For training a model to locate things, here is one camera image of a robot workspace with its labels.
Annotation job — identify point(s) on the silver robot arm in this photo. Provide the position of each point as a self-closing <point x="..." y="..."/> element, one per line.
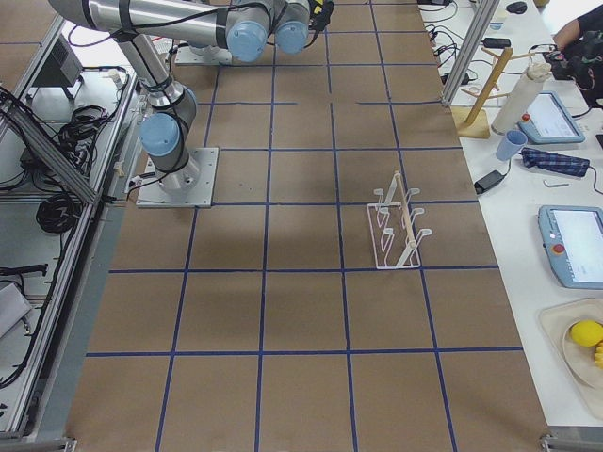
<point x="132" y="25"/>
<point x="245" y="28"/>

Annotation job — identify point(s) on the blue cup on side table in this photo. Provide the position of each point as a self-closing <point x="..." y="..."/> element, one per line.
<point x="512" y="143"/>

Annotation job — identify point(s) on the black power adapter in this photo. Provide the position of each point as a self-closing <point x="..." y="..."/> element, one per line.
<point x="488" y="181"/>

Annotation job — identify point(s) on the wooden mug tree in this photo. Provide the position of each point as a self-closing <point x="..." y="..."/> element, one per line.
<point x="472" y="122"/>

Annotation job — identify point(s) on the folded plaid umbrella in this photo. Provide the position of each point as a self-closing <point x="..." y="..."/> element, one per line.
<point x="555" y="162"/>

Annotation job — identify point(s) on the upper teach pendant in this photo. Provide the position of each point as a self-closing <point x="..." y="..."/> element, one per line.
<point x="547" y="121"/>

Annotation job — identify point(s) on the teach pendant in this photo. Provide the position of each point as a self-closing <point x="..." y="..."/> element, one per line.
<point x="547" y="121"/>
<point x="572" y="239"/>

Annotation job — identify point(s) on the lower teach pendant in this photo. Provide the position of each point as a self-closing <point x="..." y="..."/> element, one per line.
<point x="572" y="239"/>

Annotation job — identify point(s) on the beige tray with plate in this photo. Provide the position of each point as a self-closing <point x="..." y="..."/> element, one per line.
<point x="580" y="361"/>

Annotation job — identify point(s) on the grey control box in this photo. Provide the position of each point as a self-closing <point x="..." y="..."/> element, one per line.
<point x="61" y="69"/>

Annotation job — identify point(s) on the yellow lemon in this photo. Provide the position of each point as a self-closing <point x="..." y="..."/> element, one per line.
<point x="586" y="333"/>

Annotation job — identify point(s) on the person in black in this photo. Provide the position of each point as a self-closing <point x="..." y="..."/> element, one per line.
<point x="580" y="41"/>

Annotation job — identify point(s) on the white wire cup rack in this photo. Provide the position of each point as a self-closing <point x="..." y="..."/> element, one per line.
<point x="391" y="219"/>

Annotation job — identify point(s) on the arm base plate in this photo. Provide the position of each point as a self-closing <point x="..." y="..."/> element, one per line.
<point x="192" y="186"/>
<point x="187" y="55"/>

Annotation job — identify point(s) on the aluminium frame post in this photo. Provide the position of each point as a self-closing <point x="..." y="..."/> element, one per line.
<point x="485" y="12"/>

